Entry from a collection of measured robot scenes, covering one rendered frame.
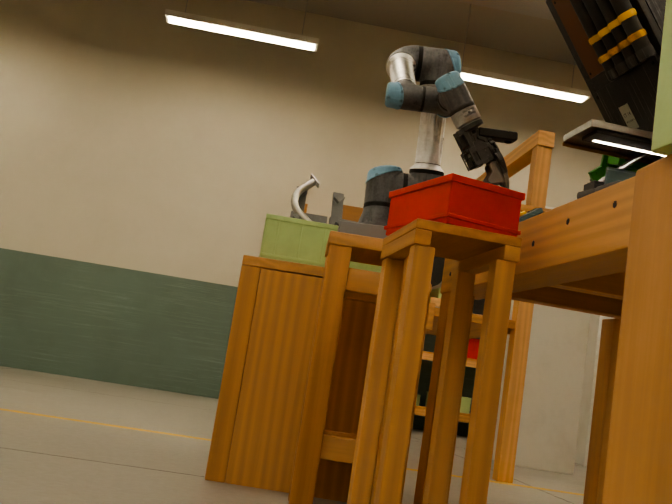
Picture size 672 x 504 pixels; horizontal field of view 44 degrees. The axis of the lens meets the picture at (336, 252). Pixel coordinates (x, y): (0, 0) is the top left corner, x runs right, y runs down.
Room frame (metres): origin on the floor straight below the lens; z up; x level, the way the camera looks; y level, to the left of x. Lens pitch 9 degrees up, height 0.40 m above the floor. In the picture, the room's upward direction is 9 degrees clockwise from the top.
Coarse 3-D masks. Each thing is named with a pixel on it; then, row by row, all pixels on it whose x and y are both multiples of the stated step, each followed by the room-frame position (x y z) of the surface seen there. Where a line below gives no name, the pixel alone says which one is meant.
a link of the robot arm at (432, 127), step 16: (432, 48) 2.59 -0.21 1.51; (432, 64) 2.57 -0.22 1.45; (448, 64) 2.57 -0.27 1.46; (416, 80) 2.63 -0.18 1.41; (432, 80) 2.59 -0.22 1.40; (432, 128) 2.62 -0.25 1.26; (432, 144) 2.63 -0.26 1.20; (416, 160) 2.66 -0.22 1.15; (432, 160) 2.63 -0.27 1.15; (416, 176) 2.64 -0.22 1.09; (432, 176) 2.63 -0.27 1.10
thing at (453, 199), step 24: (408, 192) 2.08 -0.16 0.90; (432, 192) 1.97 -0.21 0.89; (456, 192) 1.90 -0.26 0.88; (480, 192) 1.93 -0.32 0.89; (504, 192) 1.95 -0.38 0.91; (408, 216) 2.07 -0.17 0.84; (432, 216) 1.95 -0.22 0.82; (456, 216) 1.90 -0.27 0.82; (480, 216) 1.93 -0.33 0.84; (504, 216) 1.96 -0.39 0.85
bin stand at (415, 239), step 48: (384, 240) 2.20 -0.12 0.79; (432, 240) 2.02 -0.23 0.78; (480, 240) 1.92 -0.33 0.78; (384, 288) 2.17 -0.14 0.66; (384, 336) 2.17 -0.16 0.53; (480, 336) 1.97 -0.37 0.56; (384, 384) 2.18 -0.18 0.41; (480, 384) 1.93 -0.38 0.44; (384, 432) 1.93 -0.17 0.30; (432, 432) 2.24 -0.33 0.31; (480, 432) 1.93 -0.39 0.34; (384, 480) 1.89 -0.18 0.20; (432, 480) 2.20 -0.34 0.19; (480, 480) 1.93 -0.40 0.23
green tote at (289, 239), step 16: (272, 224) 2.99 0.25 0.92; (288, 224) 3.00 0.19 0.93; (304, 224) 3.00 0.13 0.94; (320, 224) 3.00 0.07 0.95; (272, 240) 2.99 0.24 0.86; (288, 240) 3.00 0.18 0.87; (304, 240) 3.00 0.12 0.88; (320, 240) 3.01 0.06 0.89; (272, 256) 2.99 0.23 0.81; (288, 256) 3.00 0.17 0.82; (304, 256) 3.00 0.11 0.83; (320, 256) 3.01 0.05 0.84
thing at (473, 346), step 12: (348, 216) 8.87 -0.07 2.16; (360, 216) 8.87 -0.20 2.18; (432, 300) 8.84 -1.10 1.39; (468, 348) 8.98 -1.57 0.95; (432, 360) 8.84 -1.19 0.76; (468, 360) 8.88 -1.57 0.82; (420, 396) 8.92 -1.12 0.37; (420, 408) 8.89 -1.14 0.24; (468, 408) 8.99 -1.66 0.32; (468, 420) 8.89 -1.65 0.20
